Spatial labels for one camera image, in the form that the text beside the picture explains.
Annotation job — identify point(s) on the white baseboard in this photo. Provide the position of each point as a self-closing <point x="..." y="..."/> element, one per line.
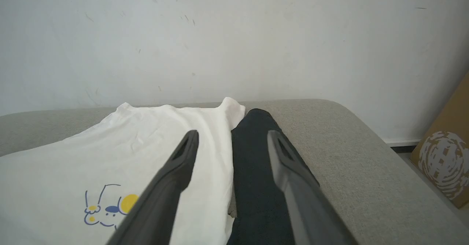
<point x="403" y="142"/>

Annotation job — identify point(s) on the brown printed cardboard box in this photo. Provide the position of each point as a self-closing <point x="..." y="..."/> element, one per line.
<point x="445" y="153"/>

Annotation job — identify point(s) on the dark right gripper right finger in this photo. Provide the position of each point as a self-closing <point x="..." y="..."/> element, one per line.
<point x="307" y="208"/>

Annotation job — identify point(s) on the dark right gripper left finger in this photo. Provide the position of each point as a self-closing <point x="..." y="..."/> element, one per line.
<point x="161" y="201"/>

